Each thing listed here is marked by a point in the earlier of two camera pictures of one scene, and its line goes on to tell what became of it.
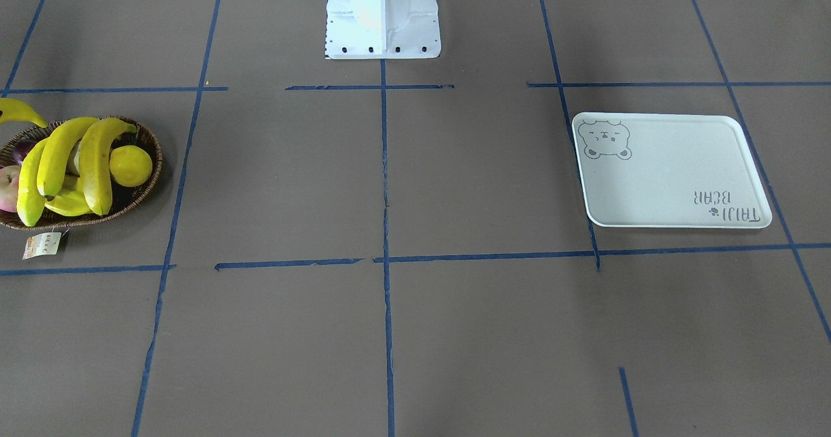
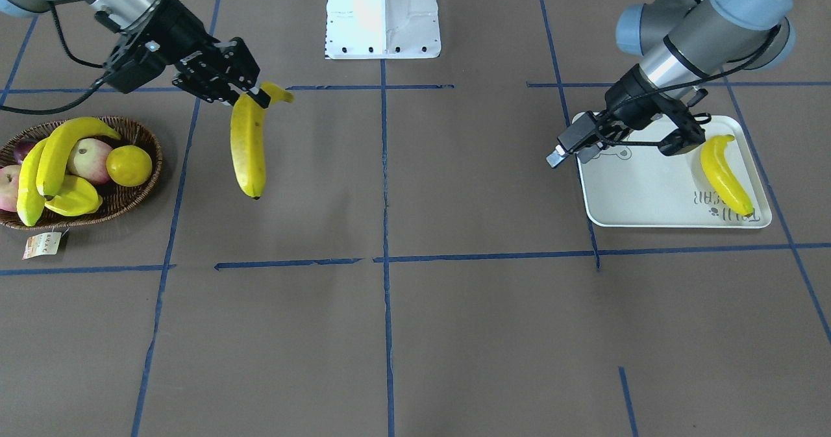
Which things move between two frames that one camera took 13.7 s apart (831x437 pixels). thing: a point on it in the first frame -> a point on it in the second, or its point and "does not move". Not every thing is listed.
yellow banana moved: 12,110 -> 722,176
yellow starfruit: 71,200 does not move
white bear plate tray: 669,170 does not move
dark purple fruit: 22,148 does not move
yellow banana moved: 94,158 -> 248,131
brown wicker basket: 15,149 does not move
